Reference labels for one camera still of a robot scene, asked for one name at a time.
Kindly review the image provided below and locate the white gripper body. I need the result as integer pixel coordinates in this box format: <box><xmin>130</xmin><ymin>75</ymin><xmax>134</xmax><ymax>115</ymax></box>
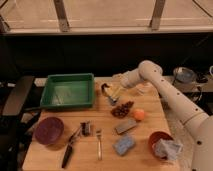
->
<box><xmin>112</xmin><ymin>71</ymin><xmax>135</xmax><ymax>89</ymax></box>

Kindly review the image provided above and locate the yellow banana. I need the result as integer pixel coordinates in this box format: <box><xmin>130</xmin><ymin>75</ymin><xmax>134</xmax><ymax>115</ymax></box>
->
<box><xmin>109</xmin><ymin>85</ymin><xmax>122</xmax><ymax>98</ymax></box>

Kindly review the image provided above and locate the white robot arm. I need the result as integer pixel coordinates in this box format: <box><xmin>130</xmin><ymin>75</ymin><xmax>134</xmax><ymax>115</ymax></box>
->
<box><xmin>111</xmin><ymin>60</ymin><xmax>213</xmax><ymax>171</ymax></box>

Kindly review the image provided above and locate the metal cup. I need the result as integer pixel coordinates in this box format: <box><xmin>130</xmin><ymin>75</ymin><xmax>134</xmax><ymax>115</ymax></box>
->
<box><xmin>101</xmin><ymin>83</ymin><xmax>111</xmax><ymax>97</ymax></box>

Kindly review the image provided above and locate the blue plastic cup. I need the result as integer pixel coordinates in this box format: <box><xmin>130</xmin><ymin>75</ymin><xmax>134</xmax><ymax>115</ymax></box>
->
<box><xmin>109</xmin><ymin>97</ymin><xmax>119</xmax><ymax>106</ymax></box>

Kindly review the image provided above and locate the bunch of dark grapes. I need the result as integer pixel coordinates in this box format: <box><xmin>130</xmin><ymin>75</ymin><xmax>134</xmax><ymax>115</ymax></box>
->
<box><xmin>111</xmin><ymin>101</ymin><xmax>134</xmax><ymax>118</ymax></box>

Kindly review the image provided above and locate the orange fruit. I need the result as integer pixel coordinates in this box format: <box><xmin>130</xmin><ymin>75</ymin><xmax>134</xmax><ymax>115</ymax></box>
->
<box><xmin>133</xmin><ymin>109</ymin><xmax>145</xmax><ymax>121</ymax></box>

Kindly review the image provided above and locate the grey rectangular block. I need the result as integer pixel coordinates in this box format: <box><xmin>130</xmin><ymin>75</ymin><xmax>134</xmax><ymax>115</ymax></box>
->
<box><xmin>115</xmin><ymin>119</ymin><xmax>137</xmax><ymax>134</ymax></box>

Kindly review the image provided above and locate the metal bowl on side table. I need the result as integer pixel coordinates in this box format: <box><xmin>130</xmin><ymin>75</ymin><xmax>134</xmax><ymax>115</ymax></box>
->
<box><xmin>173</xmin><ymin>67</ymin><xmax>196</xmax><ymax>83</ymax></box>

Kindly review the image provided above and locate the silver fork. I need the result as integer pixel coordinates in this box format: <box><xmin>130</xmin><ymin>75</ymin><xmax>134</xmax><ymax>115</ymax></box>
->
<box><xmin>96</xmin><ymin>129</ymin><xmax>102</xmax><ymax>161</ymax></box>

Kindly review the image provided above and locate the red bowl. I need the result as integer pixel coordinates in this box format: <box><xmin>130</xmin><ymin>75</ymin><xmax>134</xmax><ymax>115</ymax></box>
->
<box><xmin>148</xmin><ymin>131</ymin><xmax>172</xmax><ymax>157</ymax></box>

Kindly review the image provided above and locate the small metal clip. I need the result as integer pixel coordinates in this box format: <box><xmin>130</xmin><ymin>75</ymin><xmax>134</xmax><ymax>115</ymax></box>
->
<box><xmin>81</xmin><ymin>121</ymin><xmax>91</xmax><ymax>136</ymax></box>

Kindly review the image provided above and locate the blue sponge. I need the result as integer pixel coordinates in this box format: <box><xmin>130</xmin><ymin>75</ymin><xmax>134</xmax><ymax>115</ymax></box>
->
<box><xmin>113</xmin><ymin>134</ymin><xmax>135</xmax><ymax>156</ymax></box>

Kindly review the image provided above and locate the green plastic tray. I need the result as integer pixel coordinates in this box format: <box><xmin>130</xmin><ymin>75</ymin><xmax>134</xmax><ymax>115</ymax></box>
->
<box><xmin>40</xmin><ymin>73</ymin><xmax>95</xmax><ymax>109</ymax></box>

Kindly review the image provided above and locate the black chair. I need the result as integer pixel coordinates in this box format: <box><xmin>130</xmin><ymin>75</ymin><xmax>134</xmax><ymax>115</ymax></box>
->
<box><xmin>0</xmin><ymin>76</ymin><xmax>40</xmax><ymax>171</ymax></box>

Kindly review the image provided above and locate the black handled can opener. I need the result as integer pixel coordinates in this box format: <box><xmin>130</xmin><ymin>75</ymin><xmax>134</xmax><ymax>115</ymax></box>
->
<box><xmin>61</xmin><ymin>126</ymin><xmax>81</xmax><ymax>169</ymax></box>

